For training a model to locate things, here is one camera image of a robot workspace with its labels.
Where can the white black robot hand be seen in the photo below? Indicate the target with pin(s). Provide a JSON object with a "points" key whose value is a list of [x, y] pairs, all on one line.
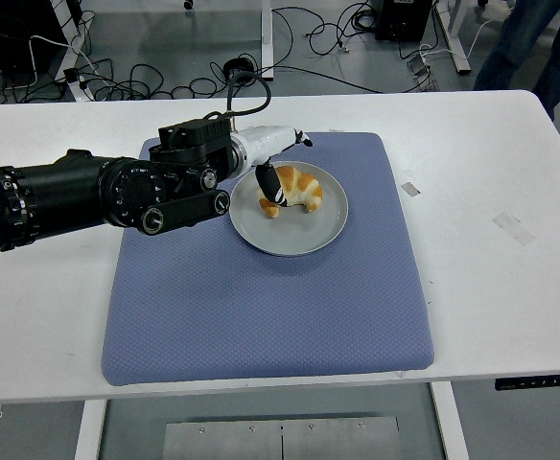
{"points": [[270, 140]]}

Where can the orange white croissant bread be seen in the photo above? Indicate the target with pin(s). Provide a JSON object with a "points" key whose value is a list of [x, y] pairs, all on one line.
{"points": [[304, 187]]}

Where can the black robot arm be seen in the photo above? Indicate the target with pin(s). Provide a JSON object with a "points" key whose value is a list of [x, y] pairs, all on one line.
{"points": [[69, 191]]}

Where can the grey round plate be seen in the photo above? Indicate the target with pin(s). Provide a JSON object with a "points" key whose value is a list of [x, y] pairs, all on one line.
{"points": [[294, 235]]}

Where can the small clear tape piece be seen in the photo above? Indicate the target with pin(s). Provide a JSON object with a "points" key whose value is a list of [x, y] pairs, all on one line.
{"points": [[410, 189]]}

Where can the black chair caster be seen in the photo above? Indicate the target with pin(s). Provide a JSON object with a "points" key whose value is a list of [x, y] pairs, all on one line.
{"points": [[188, 4]]}

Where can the grey metal foot pedal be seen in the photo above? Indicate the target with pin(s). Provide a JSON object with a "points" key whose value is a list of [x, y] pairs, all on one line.
{"points": [[421, 69]]}

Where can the blue quilted mat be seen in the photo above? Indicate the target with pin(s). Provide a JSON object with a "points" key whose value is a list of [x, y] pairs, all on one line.
{"points": [[261, 311]]}

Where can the black equipment box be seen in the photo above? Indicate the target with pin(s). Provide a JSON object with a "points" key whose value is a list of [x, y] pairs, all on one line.
{"points": [[402, 19]]}

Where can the large clear tape piece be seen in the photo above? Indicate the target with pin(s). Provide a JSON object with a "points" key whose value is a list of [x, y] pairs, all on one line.
{"points": [[514, 229]]}

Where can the black cabinet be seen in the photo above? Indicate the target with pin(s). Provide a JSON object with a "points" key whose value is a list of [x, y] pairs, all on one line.
{"points": [[6, 29]]}

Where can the grey metal plate with screws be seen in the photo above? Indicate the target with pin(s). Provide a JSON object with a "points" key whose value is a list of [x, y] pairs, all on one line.
{"points": [[280, 438]]}

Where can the white table leg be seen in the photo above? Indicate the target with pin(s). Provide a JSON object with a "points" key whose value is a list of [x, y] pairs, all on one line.
{"points": [[450, 421], [89, 431]]}

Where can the black table control panel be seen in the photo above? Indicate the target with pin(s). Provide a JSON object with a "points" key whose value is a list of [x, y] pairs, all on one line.
{"points": [[539, 382]]}

